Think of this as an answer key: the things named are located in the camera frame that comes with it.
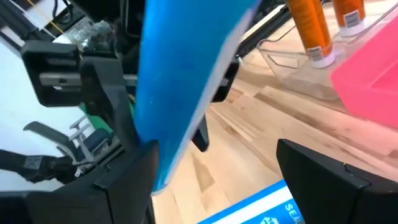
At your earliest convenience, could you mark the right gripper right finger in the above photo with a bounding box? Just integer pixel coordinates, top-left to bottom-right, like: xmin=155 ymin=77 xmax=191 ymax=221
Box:
xmin=276 ymin=138 xmax=398 ymax=224

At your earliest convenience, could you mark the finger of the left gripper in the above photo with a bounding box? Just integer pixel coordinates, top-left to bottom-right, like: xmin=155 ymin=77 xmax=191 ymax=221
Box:
xmin=191 ymin=114 xmax=210 ymax=154
xmin=80 ymin=57 xmax=142 ymax=152

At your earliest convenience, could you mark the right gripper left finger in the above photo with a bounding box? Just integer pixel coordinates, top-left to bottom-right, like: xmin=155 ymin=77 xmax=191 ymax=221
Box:
xmin=0 ymin=139 xmax=160 ymax=224

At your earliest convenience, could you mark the blue silicone tube white cap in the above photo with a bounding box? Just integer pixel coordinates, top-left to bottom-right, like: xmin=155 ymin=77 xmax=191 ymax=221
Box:
xmin=133 ymin=0 xmax=262 ymax=194
xmin=197 ymin=179 xmax=305 ymax=224

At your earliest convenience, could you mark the orange sealant tube white nozzle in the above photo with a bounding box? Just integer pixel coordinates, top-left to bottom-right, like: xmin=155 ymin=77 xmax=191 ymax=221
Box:
xmin=331 ymin=0 xmax=368 ymax=38
xmin=285 ymin=0 xmax=336 ymax=69

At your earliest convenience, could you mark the green background object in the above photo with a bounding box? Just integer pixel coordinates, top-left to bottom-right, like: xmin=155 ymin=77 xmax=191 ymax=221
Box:
xmin=79 ymin=102 xmax=136 ymax=134

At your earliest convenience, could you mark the office chair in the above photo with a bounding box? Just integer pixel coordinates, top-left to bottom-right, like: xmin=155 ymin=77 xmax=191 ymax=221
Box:
xmin=23 ymin=114 xmax=121 ymax=166

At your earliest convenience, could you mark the clear plastic bin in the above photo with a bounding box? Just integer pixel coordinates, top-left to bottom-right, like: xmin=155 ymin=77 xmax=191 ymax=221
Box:
xmin=256 ymin=0 xmax=398 ymax=105

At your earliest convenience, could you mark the pink plastic bin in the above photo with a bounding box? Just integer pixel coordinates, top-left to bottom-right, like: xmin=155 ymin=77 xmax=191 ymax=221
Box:
xmin=330 ymin=14 xmax=398 ymax=130

